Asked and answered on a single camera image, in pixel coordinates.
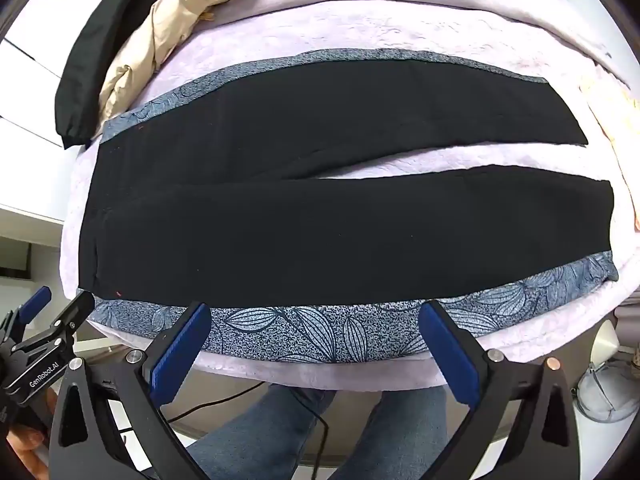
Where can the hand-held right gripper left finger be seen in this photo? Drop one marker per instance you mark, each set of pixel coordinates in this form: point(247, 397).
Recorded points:
point(180, 350)

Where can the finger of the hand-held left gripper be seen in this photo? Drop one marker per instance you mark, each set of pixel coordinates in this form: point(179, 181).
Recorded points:
point(75, 310)
point(37, 302)

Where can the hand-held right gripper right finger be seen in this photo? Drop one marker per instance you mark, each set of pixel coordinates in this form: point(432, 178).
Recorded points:
point(447, 350)

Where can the blue leaf-printed cloth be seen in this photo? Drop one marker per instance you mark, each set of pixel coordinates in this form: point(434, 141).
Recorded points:
point(300, 332)

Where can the black pants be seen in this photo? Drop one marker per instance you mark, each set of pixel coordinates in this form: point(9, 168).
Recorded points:
point(300, 235)

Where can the person's left hand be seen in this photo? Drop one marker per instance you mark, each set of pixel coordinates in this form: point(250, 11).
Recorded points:
point(25, 442)

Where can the white shelf unit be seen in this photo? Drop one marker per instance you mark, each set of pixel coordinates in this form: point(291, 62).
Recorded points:
point(25, 240)

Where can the person's right leg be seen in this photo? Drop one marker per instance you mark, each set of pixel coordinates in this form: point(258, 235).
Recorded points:
point(395, 435)

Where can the white lamp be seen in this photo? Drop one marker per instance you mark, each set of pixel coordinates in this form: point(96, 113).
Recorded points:
point(606, 342)

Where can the white wardrobe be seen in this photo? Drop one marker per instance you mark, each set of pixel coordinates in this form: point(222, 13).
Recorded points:
point(30, 85)

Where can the black jacket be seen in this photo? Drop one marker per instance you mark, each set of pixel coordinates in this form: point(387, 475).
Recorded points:
point(90, 60)

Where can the peach cloth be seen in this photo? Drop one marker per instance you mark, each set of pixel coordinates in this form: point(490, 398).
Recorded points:
point(615, 120)

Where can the beige puffer jacket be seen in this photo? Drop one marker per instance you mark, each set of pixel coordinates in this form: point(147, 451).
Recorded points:
point(165, 25)

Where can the lilac blanket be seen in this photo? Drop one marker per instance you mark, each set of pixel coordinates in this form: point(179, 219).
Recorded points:
point(350, 25)

